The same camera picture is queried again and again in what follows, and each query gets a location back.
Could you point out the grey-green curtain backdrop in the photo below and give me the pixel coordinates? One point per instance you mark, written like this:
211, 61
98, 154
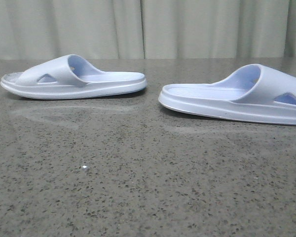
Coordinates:
151, 29

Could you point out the light blue slipper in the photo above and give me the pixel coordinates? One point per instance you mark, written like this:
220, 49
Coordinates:
253, 93
71, 77

